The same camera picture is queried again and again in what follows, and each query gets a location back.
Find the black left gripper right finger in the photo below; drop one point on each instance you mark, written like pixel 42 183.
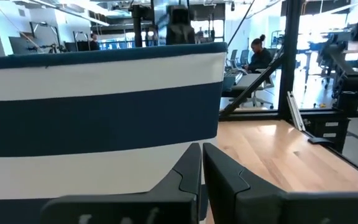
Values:
pixel 250 205

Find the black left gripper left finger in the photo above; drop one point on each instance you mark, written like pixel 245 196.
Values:
pixel 160 208

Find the seated person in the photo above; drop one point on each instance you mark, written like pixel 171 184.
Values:
pixel 259 59

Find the standing person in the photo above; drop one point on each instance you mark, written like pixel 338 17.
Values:
pixel 94 45

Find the small black flat clamp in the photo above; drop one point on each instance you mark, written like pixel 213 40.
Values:
pixel 320 141

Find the silver aluminium bar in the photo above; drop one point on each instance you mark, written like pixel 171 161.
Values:
pixel 295 112

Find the black box with white labels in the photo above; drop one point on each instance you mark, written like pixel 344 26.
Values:
pixel 340 140

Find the blue white striped cloth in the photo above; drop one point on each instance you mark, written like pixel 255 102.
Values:
pixel 89 121

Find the black vertical frame post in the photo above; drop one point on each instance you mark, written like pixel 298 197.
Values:
pixel 137 31
pixel 289 62

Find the black diagonal frame brace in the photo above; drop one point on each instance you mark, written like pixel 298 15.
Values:
pixel 250 88

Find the black horizontal frame bar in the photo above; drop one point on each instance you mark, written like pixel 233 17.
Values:
pixel 250 115

